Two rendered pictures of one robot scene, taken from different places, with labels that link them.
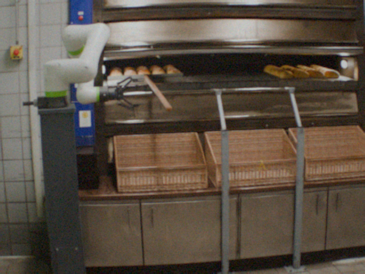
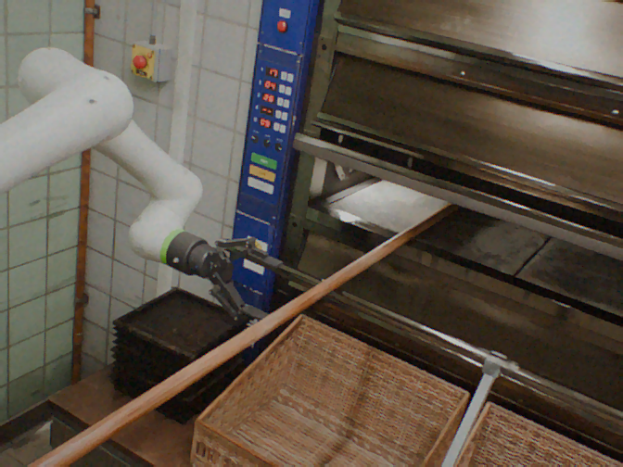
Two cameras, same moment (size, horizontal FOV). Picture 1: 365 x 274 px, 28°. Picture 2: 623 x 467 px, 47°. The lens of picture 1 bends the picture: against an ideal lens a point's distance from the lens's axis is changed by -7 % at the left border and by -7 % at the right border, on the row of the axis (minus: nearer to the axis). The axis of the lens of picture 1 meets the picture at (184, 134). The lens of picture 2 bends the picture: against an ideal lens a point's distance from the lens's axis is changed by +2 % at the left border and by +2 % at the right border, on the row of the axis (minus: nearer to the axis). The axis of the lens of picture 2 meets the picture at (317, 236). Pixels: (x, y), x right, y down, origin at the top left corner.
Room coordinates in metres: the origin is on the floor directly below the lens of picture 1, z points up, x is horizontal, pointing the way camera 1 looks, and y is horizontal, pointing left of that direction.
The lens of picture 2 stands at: (3.40, -0.59, 1.93)
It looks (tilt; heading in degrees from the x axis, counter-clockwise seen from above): 23 degrees down; 34
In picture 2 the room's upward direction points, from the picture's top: 10 degrees clockwise
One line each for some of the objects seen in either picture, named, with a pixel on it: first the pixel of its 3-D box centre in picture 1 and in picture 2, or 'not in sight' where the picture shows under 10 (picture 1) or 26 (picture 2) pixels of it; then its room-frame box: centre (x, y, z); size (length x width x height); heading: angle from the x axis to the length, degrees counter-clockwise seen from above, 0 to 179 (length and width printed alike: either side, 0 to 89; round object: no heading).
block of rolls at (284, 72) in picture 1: (301, 71); not in sight; (5.60, -0.89, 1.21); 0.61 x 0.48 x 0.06; 7
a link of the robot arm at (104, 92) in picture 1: (104, 94); (190, 253); (4.48, 0.47, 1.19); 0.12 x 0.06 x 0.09; 6
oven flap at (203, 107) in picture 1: (238, 105); (605, 384); (5.10, -0.37, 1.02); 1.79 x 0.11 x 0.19; 97
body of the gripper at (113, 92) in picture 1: (116, 93); (214, 265); (4.48, 0.40, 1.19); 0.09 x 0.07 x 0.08; 96
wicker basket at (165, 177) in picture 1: (158, 161); (331, 427); (4.77, 0.17, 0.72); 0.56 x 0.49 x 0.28; 96
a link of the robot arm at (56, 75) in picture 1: (57, 77); not in sight; (3.85, 0.65, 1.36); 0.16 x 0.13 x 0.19; 84
